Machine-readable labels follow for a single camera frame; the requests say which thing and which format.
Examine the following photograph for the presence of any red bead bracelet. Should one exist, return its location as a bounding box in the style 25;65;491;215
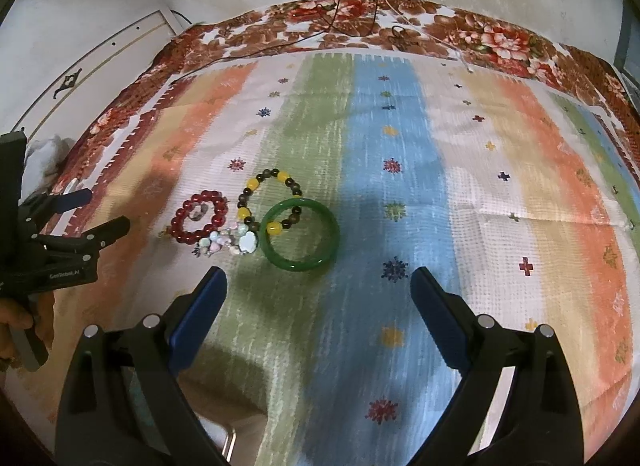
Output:
167;189;230;243

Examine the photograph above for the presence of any green jade bangle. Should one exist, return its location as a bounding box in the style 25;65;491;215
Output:
259;198;341;274

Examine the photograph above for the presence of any pastel flower charm bracelet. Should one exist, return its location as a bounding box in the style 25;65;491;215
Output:
196;223;259;259

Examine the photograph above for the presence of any brown and yellow bead bracelet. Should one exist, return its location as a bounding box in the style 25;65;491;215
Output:
236;168;307;237

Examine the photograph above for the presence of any white panelled door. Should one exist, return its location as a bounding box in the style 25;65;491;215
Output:
0;8;195;147

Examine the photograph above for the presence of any person's left hand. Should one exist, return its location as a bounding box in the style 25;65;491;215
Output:
0;293;56;368

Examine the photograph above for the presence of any red floral blanket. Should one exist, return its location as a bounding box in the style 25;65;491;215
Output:
47;0;640;199

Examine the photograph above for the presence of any grey window frame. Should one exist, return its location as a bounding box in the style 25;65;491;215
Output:
612;0;640;77

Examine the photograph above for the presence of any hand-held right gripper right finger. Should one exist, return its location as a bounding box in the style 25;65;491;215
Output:
409;266;585;466

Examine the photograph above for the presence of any white cloth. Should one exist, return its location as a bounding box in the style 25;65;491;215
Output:
26;137;72;187

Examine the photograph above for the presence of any striped woven blanket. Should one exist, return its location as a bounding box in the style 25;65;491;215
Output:
50;52;640;466

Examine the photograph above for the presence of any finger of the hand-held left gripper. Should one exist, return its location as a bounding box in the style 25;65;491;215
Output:
20;188;94;227
36;215;132;263

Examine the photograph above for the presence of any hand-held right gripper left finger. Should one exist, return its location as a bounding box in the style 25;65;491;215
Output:
54;266;236;466

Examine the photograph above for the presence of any thin white cable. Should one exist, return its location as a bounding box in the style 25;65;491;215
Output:
376;0;475;72

